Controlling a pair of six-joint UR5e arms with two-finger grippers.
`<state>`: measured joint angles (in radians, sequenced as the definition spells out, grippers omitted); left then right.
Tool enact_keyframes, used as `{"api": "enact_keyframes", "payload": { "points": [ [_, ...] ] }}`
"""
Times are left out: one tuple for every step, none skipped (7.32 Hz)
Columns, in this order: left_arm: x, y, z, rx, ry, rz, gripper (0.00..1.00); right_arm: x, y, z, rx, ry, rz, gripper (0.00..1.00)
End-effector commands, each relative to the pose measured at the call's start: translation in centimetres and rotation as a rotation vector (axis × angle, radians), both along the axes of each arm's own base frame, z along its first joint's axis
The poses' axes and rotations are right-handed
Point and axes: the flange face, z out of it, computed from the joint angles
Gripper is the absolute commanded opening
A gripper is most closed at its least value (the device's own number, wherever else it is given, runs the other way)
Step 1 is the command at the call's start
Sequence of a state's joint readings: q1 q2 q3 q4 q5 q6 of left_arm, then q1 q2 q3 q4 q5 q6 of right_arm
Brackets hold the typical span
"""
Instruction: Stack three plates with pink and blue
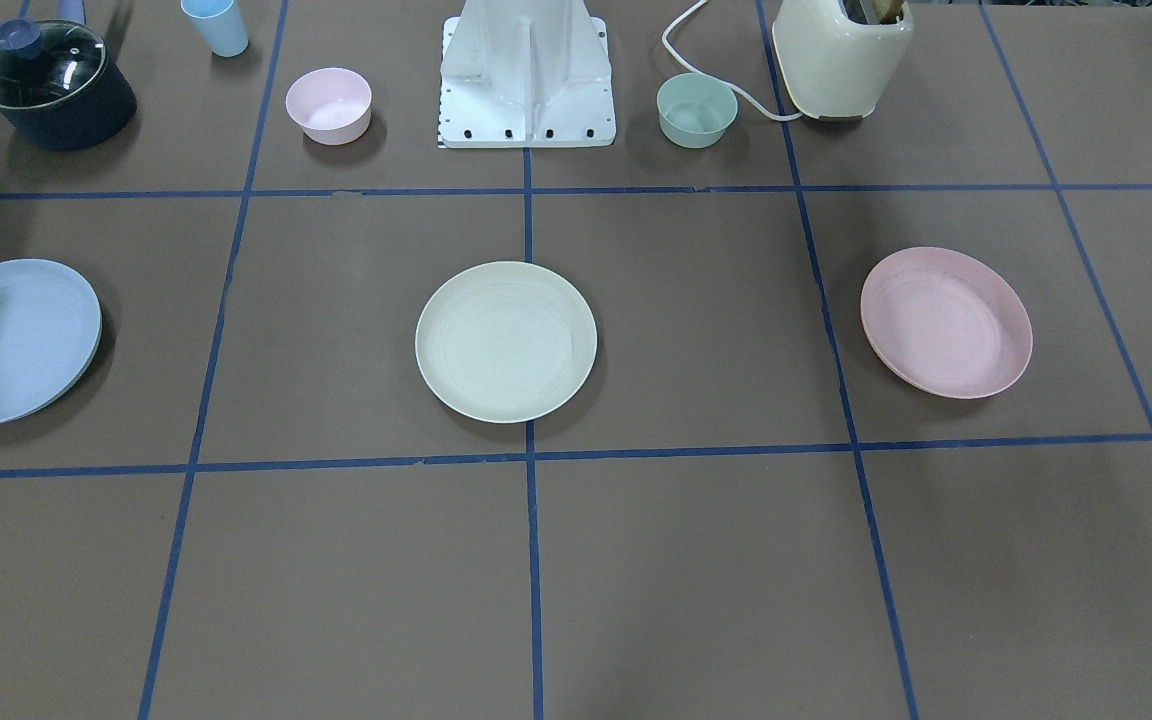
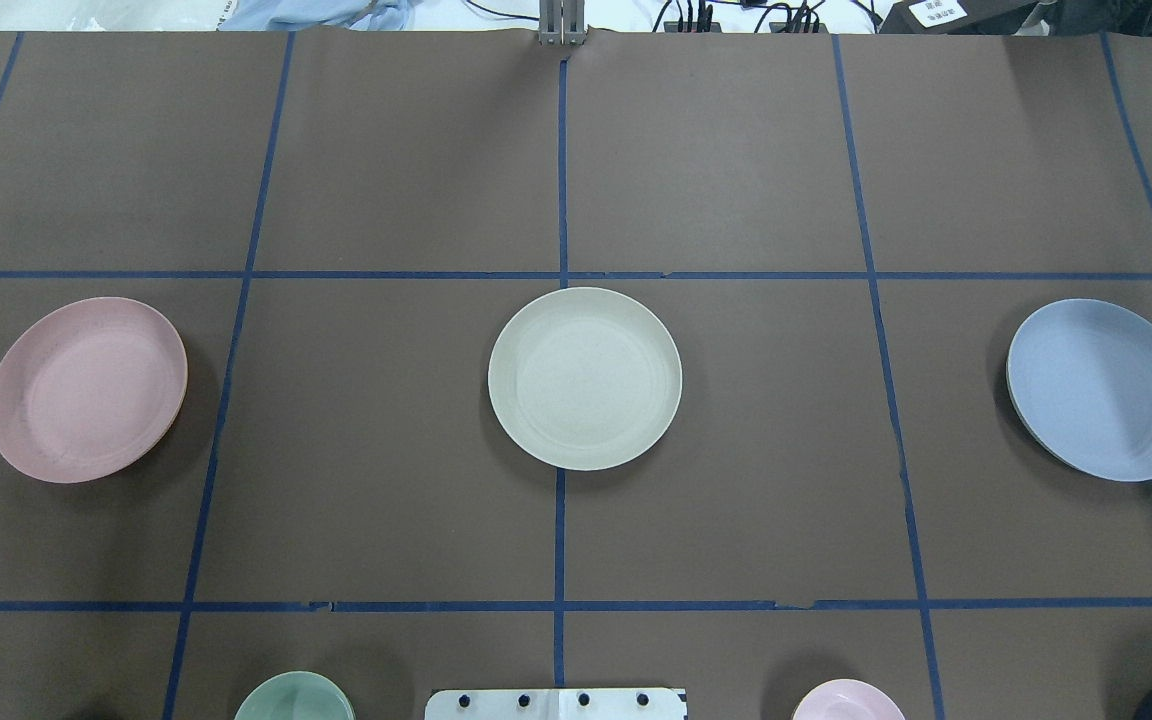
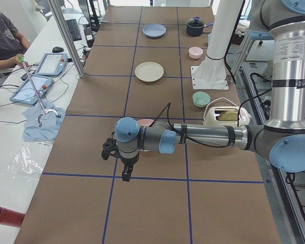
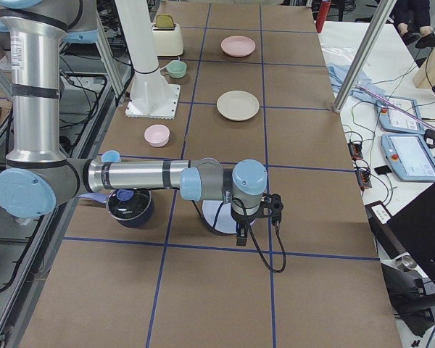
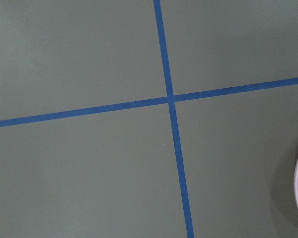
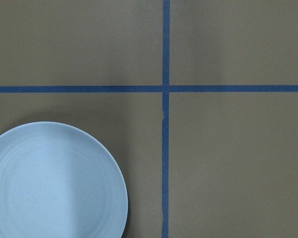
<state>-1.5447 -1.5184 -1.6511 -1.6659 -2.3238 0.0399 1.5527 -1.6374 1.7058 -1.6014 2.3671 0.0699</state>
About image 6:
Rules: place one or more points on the light blue plate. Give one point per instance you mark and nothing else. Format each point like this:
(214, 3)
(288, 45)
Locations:
(57, 181)

